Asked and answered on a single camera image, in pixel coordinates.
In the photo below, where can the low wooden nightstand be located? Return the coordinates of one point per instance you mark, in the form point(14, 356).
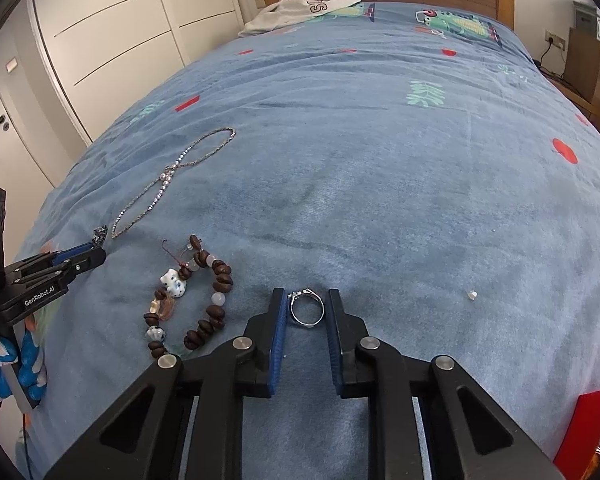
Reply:
point(575, 97)

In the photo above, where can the small silver charm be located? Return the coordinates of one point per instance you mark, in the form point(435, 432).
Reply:
point(100, 235)

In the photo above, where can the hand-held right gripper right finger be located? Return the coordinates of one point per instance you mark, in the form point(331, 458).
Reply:
point(334, 345)

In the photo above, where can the white wardrobe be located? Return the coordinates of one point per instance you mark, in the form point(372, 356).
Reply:
point(130, 25)

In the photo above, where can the wooden dresser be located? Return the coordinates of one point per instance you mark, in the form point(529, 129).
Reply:
point(592, 75)

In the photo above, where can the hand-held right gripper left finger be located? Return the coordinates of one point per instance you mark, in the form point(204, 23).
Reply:
point(278, 345)

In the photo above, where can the light switch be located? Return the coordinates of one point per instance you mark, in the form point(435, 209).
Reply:
point(11, 64)

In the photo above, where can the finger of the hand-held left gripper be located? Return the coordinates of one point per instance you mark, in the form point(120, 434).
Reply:
point(62, 256)
point(82, 264)

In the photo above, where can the red cardboard box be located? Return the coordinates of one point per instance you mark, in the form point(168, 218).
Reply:
point(587, 425)

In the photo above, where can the white printer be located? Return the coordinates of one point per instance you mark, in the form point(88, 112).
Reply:
point(587, 20)

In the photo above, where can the white door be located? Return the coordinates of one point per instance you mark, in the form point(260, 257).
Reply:
point(25, 125)

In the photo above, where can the white clothing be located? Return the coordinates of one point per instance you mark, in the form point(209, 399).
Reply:
point(290, 12)

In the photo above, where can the wall socket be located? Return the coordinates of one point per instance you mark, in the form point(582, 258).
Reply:
point(555, 40)

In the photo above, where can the small white bead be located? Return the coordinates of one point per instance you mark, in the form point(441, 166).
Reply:
point(472, 294)

